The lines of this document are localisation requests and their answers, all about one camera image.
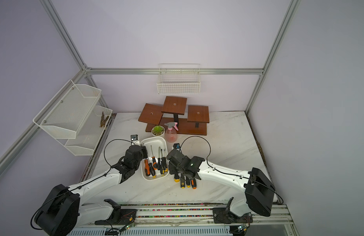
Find white mesh upper shelf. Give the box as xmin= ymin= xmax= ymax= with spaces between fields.
xmin=33 ymin=80 xmax=101 ymax=139

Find white mesh shelf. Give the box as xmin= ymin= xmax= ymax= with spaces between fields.
xmin=33 ymin=80 xmax=101 ymax=139
xmin=58 ymin=106 xmax=113 ymax=156

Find black yellow-end screwdriver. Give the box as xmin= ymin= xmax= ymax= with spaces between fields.
xmin=161 ymin=148 xmax=168 ymax=174

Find brown twigs in shelf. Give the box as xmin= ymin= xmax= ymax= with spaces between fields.
xmin=100 ymin=112 xmax=110 ymax=127

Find long yellow-dotted flathead screwdriver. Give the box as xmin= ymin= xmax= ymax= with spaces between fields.
xmin=180 ymin=176 xmax=185 ymax=188

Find black orange hex-collar screwdriver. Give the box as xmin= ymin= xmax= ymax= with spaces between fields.
xmin=191 ymin=179 xmax=197 ymax=189

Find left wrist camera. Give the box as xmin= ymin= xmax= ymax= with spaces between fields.
xmin=130 ymin=134 xmax=140 ymax=146

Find black orange-band screwdriver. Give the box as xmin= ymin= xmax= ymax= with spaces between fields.
xmin=150 ymin=146 xmax=157 ymax=170

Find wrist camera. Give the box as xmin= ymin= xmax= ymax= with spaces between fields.
xmin=130 ymin=134 xmax=140 ymax=146
xmin=173 ymin=143 xmax=181 ymax=151

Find aluminium frame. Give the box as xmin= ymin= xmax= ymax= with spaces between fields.
xmin=0 ymin=1 xmax=300 ymax=179

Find brown wooden tiered stand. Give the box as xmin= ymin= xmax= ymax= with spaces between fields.
xmin=138 ymin=96 xmax=210 ymax=136

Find potted green succulent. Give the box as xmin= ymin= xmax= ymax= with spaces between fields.
xmin=151 ymin=125 xmax=165 ymax=137

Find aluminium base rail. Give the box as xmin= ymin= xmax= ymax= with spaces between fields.
xmin=68 ymin=203 xmax=299 ymax=236

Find pink spray bottle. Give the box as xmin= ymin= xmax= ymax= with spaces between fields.
xmin=164 ymin=122 xmax=179 ymax=143

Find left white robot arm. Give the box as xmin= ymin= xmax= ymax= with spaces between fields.
xmin=30 ymin=145 xmax=148 ymax=236

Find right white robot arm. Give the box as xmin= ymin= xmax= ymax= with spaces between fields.
xmin=166 ymin=149 xmax=276 ymax=224

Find stubby black yellow screwdriver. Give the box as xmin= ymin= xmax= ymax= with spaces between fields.
xmin=174 ymin=173 xmax=180 ymax=183

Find black ribbed screwdriver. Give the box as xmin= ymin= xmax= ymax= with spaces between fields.
xmin=157 ymin=147 xmax=161 ymax=171

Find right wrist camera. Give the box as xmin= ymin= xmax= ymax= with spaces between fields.
xmin=173 ymin=143 xmax=181 ymax=151

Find white plastic storage box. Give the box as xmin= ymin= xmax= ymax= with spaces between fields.
xmin=140 ymin=136 xmax=169 ymax=182

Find white mesh lower shelf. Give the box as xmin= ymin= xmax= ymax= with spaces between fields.
xmin=58 ymin=106 xmax=113 ymax=156

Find white wire wall basket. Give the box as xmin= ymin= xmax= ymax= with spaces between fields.
xmin=157 ymin=64 xmax=201 ymax=95

